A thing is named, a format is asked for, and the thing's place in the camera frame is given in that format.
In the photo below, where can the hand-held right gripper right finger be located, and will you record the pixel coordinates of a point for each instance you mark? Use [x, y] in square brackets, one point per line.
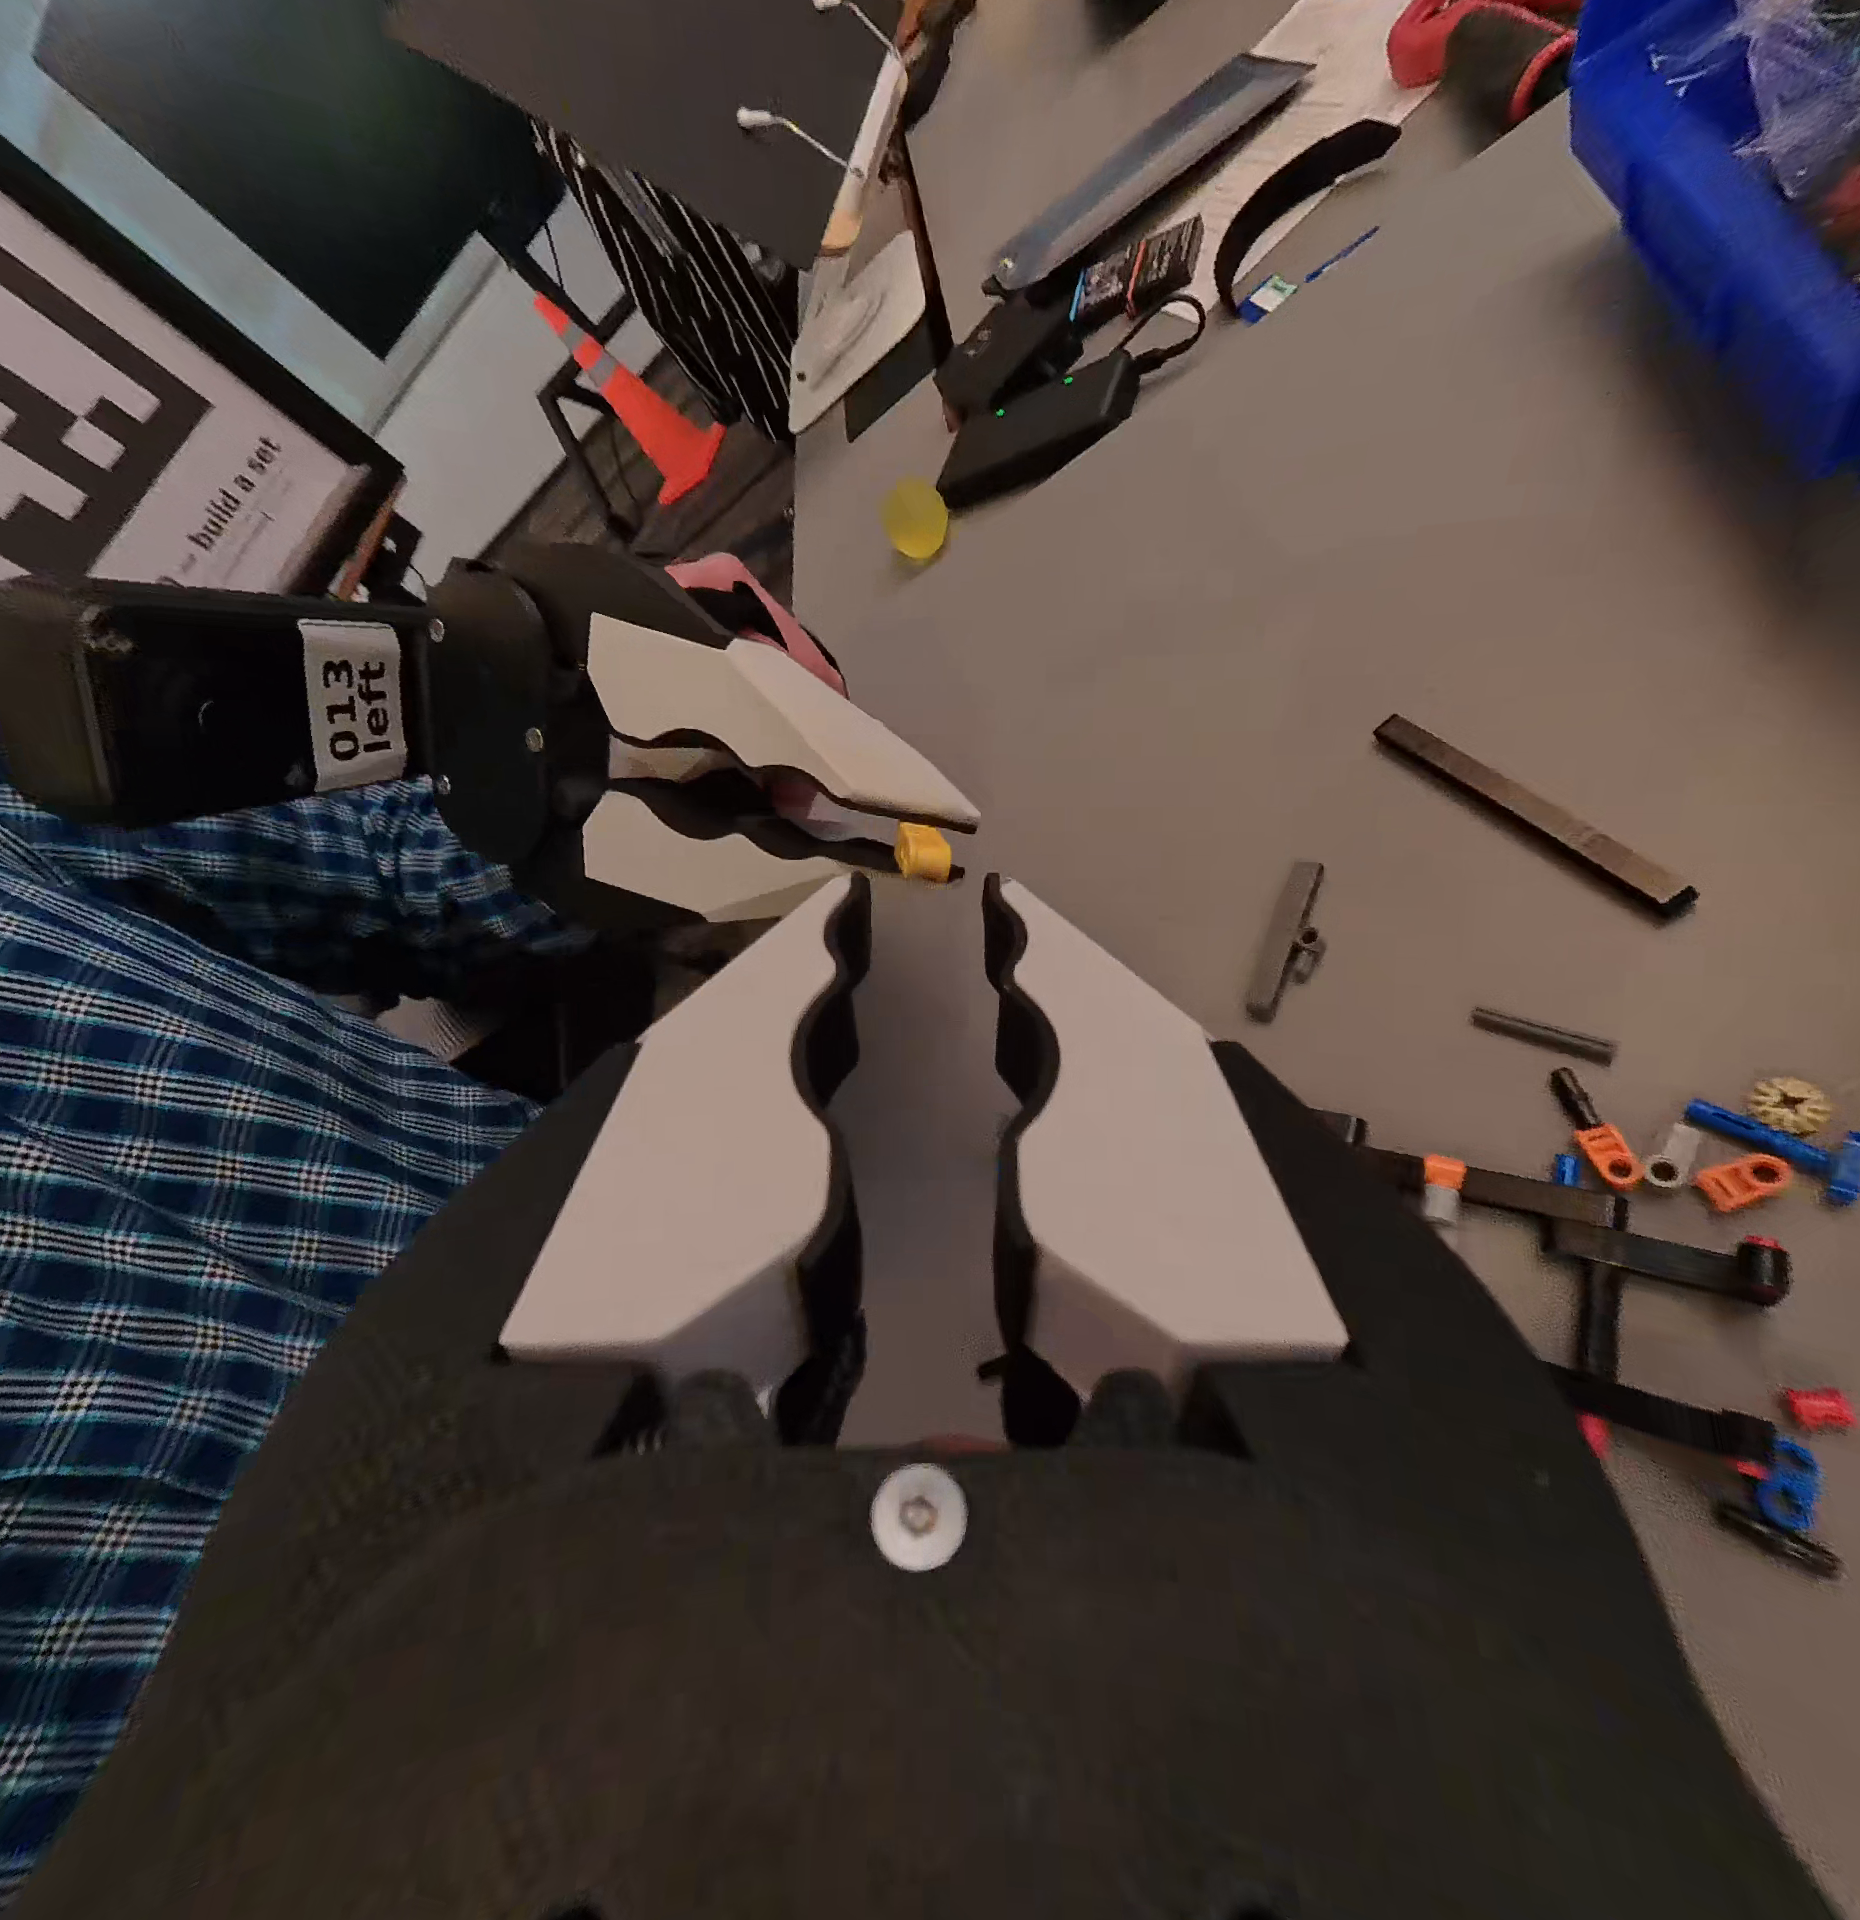
[1170, 1185]

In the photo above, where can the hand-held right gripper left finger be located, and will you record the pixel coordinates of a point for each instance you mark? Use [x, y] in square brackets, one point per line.
[674, 1185]

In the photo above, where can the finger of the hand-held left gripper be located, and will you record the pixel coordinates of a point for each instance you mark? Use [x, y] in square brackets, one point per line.
[749, 691]
[674, 871]

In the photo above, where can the yellow lego connector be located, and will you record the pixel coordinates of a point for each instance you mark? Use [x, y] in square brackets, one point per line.
[921, 853]

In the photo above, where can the dark grey lego beam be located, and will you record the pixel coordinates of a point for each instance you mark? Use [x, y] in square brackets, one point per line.
[1283, 946]

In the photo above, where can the black axle with connector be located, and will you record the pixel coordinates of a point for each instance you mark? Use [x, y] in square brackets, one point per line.
[1575, 1100]

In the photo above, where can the dark grey lego axle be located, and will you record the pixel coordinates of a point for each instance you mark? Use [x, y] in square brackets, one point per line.
[1544, 1037]

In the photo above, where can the orange lego connector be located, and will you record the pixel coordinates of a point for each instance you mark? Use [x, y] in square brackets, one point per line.
[1607, 1158]
[1743, 1183]

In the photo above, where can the light grey lego connector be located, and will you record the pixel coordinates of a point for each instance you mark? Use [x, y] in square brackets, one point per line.
[1670, 1156]

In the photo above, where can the long black lego beam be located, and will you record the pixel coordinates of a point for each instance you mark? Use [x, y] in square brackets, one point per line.
[1538, 815]

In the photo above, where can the blue lego axle with connector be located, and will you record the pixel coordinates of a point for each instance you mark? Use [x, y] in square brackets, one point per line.
[1763, 1136]

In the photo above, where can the tan lego gear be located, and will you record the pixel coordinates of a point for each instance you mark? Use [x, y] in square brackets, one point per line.
[1787, 1106]

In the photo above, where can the red lego bush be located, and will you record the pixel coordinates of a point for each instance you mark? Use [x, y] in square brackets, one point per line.
[1816, 1407]

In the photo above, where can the black lego pin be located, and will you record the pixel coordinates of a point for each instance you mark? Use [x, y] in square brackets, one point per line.
[1777, 1537]

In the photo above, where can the person's left hand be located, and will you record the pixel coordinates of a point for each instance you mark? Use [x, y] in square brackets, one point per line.
[749, 616]

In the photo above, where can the yellow disc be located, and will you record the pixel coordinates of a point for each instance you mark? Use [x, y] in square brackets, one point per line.
[915, 521]

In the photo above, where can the orange traffic cone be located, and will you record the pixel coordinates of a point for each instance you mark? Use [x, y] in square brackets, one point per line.
[652, 420]

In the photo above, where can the framed black white poster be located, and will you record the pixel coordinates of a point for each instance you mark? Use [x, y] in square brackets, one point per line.
[121, 420]

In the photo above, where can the black power bank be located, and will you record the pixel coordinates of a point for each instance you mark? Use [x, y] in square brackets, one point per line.
[1034, 436]

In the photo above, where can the white stand with wooden leg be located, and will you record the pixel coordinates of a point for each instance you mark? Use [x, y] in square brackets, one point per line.
[854, 315]

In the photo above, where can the black white striped cloth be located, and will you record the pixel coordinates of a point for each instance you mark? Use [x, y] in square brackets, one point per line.
[690, 301]

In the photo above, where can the black box device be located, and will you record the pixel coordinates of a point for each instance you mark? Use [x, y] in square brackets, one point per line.
[998, 353]

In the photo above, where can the person's plaid shirt torso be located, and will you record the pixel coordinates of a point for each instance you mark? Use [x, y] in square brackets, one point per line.
[196, 1201]

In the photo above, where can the black monitor screen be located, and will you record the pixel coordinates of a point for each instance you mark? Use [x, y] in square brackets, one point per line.
[300, 165]

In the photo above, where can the black labelled battery pack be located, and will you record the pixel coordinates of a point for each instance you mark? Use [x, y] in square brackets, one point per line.
[1140, 270]

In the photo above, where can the black board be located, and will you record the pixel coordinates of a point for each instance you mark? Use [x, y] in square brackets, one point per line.
[674, 106]

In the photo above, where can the small blue green card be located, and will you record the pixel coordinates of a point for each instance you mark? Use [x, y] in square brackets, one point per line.
[1267, 299]

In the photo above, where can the dark grey flat panel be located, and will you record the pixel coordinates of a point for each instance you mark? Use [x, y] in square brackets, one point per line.
[1154, 165]

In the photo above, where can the blue pen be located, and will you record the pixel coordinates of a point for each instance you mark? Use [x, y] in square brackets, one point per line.
[1340, 256]

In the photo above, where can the red black padded object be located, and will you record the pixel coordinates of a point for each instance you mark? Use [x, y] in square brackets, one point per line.
[1471, 60]

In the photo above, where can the blue plastic bin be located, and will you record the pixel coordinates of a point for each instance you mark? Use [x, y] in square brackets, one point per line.
[1739, 286]

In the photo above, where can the black lego frame assembly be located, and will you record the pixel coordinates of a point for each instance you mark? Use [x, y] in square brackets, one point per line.
[1619, 1245]

